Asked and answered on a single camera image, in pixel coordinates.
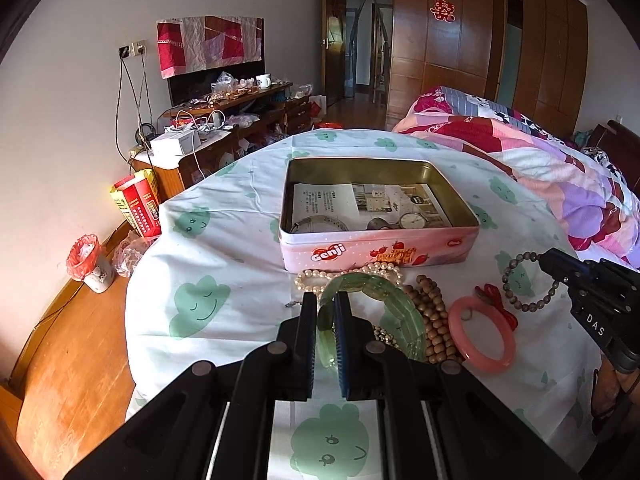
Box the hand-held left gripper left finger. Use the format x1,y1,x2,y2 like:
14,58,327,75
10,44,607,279
64,291,321,480

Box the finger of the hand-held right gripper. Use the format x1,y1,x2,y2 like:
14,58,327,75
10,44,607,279
539,247,594,288

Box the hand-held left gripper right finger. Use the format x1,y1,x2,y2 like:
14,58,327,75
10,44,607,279
334,291,582,480

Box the small gold bead bracelet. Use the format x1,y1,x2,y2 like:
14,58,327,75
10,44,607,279
372,325,401,349

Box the dark bead bracelet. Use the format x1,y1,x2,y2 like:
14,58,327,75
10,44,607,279
501,251,561,313

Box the pearl necklace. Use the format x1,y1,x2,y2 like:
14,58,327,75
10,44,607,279
295,261,405,306

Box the green jade bracelet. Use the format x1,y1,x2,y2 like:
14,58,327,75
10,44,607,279
316,272,427,372

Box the brown wooden bead necklace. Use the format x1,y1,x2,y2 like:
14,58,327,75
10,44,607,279
402,274,464,365

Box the pink tin box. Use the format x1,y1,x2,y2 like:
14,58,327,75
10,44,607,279
279,156,481,275

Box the pink bangle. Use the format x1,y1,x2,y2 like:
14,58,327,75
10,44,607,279
448,296,516,374

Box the person's right hand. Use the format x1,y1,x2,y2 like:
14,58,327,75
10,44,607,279
592,357,632,422

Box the pink patchwork quilt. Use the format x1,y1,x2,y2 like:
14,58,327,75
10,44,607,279
392,85,640,268

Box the dark wooden headboard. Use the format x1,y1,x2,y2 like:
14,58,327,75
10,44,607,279
585,120,640,188

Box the printed paper leaflet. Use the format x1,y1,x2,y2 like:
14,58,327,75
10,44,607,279
291,182,453,233

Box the clear plastic bag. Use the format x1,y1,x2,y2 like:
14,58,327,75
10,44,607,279
112,235,159,279

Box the wooden television cabinet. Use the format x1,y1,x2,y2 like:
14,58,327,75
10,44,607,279
131,81,314,204

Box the red yellow carton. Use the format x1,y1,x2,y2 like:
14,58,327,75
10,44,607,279
110,169,163,238

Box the brown wooden wardrobe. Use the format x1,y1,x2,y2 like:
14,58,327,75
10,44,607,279
387,0,589,138

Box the bin with red liner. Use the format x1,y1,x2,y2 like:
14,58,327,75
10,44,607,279
66,234,115,294

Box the white cardboard box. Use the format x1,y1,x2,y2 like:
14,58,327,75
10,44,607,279
150,127,200,157

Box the black television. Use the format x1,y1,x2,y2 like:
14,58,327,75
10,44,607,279
167,59,266,109

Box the brown wooden door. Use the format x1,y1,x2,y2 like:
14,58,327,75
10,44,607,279
322,0,347,109

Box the red white patchwork cloth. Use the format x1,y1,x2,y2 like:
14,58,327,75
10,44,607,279
156,15,264,80

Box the hanging power cables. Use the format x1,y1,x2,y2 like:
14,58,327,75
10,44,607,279
115,52,157,162

